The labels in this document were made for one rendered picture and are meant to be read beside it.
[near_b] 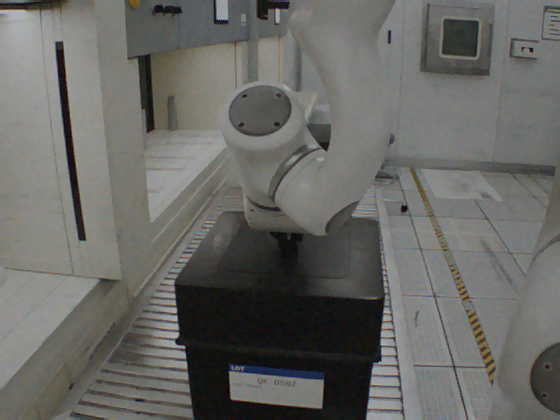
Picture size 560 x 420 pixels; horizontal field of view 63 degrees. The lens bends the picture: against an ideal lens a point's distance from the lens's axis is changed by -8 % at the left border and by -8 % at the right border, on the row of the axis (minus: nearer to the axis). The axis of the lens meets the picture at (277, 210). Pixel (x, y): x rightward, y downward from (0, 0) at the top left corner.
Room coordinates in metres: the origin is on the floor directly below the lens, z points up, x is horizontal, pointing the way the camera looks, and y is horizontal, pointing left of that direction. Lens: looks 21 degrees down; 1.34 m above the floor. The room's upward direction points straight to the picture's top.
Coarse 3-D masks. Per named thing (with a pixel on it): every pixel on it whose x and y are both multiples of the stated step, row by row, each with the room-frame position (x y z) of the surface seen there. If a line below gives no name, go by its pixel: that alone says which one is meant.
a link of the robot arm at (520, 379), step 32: (544, 256) 0.36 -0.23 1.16; (544, 288) 0.29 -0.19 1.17; (512, 320) 0.30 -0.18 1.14; (544, 320) 0.27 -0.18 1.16; (512, 352) 0.28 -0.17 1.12; (544, 352) 0.25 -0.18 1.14; (512, 384) 0.27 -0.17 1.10; (544, 384) 0.25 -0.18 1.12; (512, 416) 0.30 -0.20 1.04; (544, 416) 0.25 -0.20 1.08
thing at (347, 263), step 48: (240, 240) 0.73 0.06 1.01; (288, 240) 0.67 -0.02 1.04; (336, 240) 0.73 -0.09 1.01; (192, 288) 0.58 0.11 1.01; (240, 288) 0.57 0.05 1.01; (288, 288) 0.57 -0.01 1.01; (336, 288) 0.57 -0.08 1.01; (384, 288) 0.58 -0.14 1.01; (192, 336) 0.58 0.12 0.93; (240, 336) 0.57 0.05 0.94; (288, 336) 0.56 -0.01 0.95; (336, 336) 0.55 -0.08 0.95
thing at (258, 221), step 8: (248, 208) 0.60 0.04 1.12; (248, 216) 0.62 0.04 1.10; (256, 216) 0.61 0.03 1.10; (264, 216) 0.60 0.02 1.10; (272, 216) 0.60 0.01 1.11; (280, 216) 0.57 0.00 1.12; (248, 224) 0.64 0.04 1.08; (256, 224) 0.63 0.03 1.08; (264, 224) 0.62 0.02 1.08; (272, 224) 0.62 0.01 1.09; (280, 224) 0.62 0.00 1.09; (288, 224) 0.61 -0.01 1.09; (296, 224) 0.61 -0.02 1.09; (296, 232) 0.64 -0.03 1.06; (304, 232) 0.64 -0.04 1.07
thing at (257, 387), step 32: (192, 352) 0.59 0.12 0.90; (224, 352) 0.58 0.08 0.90; (192, 384) 0.59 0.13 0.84; (224, 384) 0.58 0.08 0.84; (256, 384) 0.57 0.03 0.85; (288, 384) 0.57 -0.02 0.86; (320, 384) 0.56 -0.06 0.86; (352, 384) 0.55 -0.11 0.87; (224, 416) 0.58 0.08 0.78; (256, 416) 0.57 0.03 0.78; (288, 416) 0.57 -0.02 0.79; (320, 416) 0.56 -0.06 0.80; (352, 416) 0.55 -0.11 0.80
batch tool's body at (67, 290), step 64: (0, 0) 0.72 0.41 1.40; (64, 0) 0.85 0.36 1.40; (0, 64) 0.88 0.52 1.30; (64, 64) 0.86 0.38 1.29; (0, 128) 0.88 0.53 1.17; (64, 128) 0.86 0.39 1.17; (128, 128) 0.95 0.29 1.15; (0, 192) 0.89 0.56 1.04; (64, 192) 0.86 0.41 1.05; (128, 192) 0.92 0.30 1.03; (0, 256) 0.89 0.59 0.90; (64, 256) 0.86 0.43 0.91; (128, 256) 0.89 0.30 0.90; (0, 320) 0.69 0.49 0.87; (64, 320) 0.71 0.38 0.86; (0, 384) 0.52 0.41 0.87; (64, 384) 0.66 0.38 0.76
